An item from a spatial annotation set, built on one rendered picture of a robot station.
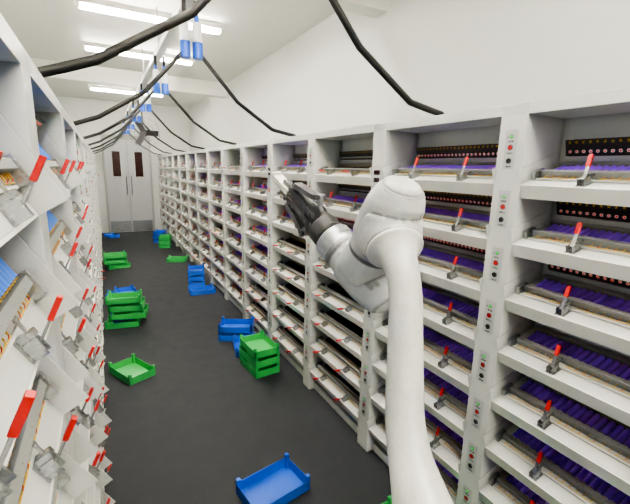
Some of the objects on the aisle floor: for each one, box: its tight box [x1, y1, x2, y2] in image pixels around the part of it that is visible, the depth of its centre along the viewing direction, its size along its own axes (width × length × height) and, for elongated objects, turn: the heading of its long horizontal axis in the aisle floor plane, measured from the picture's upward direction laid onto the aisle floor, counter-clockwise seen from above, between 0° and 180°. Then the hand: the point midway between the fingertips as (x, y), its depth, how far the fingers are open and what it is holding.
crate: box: [235, 452, 310, 504], centre depth 188 cm, size 30×20×8 cm
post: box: [456, 102, 566, 504], centre depth 147 cm, size 20×9×176 cm, turn 112°
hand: (283, 184), depth 99 cm, fingers closed
